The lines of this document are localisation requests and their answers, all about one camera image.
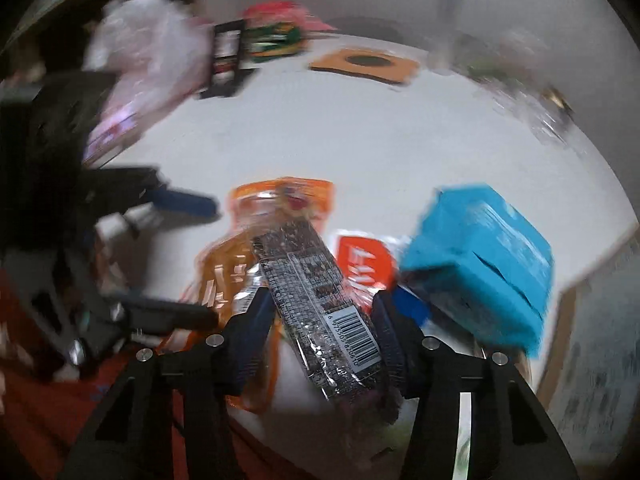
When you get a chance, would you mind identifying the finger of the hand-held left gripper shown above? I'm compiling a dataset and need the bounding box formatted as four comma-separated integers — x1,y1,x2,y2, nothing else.
125,182,222,222
102,294,219,337

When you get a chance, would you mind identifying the cardboard box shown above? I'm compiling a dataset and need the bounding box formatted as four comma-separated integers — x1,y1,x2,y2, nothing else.
535,245,640,466

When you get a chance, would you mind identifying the red and silver pouch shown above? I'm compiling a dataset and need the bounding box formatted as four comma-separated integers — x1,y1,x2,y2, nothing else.
336,231,401,308

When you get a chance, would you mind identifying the black folding stand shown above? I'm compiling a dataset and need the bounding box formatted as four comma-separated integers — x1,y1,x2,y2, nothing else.
199,19,257,99

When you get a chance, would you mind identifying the red and green snack bag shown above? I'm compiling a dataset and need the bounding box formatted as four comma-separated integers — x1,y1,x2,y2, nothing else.
243,1,333,64

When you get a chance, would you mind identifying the orange coaster mat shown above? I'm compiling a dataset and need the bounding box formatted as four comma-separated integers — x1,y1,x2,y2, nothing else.
309,48,419,87

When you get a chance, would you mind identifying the nut snack bar packet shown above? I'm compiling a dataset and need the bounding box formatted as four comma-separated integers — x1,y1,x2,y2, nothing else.
251,219,382,402

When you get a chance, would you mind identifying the white plastic bag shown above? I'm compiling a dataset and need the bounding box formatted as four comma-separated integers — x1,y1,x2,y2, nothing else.
81,0,213,163

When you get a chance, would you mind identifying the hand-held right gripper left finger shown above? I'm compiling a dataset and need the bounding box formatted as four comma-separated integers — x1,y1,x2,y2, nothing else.
55,287,275,480

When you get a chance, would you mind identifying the blue box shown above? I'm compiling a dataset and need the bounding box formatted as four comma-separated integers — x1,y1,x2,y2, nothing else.
399,184,555,360

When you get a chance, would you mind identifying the red clothing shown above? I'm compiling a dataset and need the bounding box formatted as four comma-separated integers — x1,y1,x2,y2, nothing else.
0,270,306,480

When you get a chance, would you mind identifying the clear plastic bag with greens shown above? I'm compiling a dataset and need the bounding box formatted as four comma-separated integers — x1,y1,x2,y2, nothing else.
462,30,526,86

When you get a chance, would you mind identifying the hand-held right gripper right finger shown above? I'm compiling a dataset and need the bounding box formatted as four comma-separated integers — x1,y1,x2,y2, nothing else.
371,292,581,480

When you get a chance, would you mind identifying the orange snack packet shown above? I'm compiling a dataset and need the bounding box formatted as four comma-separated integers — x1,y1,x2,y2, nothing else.
165,177,336,413

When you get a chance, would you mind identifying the clear plastic wrapper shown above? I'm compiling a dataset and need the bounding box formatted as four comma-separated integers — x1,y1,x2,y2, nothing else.
500,60,581,148

